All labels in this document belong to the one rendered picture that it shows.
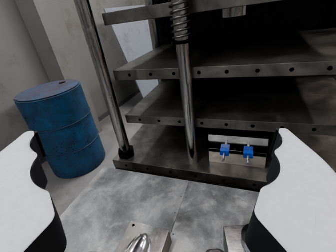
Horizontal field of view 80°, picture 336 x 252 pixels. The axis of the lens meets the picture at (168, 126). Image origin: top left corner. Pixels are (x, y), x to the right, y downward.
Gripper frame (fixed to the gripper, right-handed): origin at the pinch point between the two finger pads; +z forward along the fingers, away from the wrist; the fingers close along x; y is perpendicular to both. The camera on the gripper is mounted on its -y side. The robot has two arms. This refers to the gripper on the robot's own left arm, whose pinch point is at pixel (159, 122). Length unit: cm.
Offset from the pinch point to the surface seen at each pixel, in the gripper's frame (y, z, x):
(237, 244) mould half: 52, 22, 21
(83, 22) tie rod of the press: -2, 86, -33
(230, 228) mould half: 52, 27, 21
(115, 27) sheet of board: 16, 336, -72
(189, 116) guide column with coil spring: 36, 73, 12
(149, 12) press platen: -6, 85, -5
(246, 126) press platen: 39, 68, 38
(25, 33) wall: 17, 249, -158
